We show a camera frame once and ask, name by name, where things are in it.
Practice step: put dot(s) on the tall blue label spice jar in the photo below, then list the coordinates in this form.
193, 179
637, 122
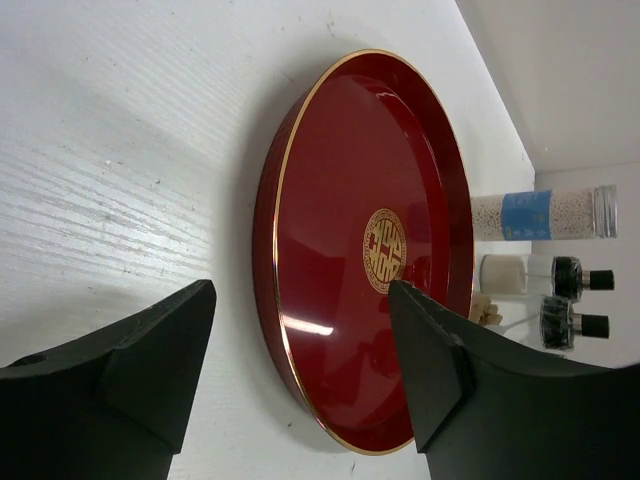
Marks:
556, 214

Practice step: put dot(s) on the black cap grinder bottle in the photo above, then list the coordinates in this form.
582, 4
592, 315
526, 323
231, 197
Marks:
552, 323
531, 275

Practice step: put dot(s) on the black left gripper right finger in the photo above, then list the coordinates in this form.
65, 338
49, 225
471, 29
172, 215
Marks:
484, 407

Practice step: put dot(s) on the red round tray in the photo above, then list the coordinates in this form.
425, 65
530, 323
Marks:
363, 184

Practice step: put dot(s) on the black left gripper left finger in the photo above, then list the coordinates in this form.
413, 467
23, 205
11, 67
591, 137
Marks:
112, 404

